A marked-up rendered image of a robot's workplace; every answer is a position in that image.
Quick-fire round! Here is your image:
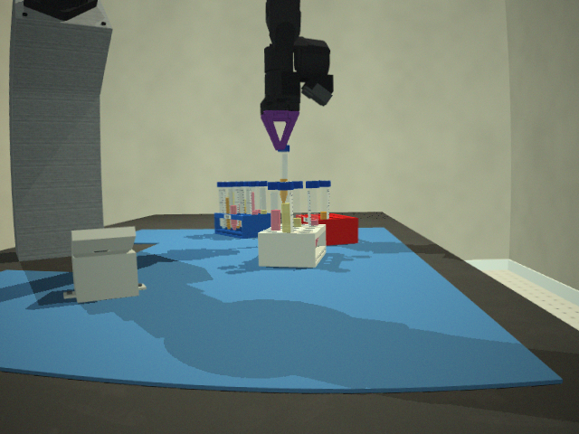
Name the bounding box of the blue test tube rack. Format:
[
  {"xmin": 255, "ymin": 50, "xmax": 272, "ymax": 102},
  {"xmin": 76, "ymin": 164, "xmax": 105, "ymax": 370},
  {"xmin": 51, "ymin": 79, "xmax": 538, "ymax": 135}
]
[{"xmin": 214, "ymin": 212, "xmax": 271, "ymax": 239}]

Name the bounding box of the red tube rack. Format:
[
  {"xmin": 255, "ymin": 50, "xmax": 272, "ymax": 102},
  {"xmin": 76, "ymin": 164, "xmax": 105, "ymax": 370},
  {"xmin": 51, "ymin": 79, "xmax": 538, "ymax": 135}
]
[{"xmin": 301, "ymin": 213, "xmax": 358, "ymax": 246}]

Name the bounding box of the test tube with blue cap and pink liquid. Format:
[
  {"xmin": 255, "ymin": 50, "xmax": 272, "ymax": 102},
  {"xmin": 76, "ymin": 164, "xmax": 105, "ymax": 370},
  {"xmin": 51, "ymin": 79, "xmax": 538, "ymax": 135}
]
[{"xmin": 268, "ymin": 182, "xmax": 281, "ymax": 231}]

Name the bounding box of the white-capped tube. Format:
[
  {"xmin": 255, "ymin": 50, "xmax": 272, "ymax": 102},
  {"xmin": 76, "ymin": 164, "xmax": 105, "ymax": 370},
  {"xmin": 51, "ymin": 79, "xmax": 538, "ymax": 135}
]
[{"xmin": 244, "ymin": 181, "xmax": 251, "ymax": 214}]

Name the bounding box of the white tube rack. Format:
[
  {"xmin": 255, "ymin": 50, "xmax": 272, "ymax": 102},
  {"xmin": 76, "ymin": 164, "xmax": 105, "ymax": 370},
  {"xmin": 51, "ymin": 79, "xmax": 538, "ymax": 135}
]
[{"xmin": 258, "ymin": 224, "xmax": 326, "ymax": 268}]

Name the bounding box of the blue bench mat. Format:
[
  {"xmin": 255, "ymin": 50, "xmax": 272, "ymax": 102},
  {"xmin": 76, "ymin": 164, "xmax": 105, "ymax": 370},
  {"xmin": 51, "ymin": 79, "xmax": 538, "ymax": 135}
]
[{"xmin": 0, "ymin": 228, "xmax": 563, "ymax": 393}]

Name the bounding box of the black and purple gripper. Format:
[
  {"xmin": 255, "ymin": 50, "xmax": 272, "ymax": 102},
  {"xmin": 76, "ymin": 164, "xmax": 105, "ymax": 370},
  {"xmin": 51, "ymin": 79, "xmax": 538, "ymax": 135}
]
[{"xmin": 261, "ymin": 69, "xmax": 300, "ymax": 150}]

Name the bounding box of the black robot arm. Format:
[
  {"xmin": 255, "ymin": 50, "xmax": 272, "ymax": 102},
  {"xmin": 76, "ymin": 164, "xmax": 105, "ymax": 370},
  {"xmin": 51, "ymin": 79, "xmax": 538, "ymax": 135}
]
[{"xmin": 24, "ymin": 0, "xmax": 334, "ymax": 107}]

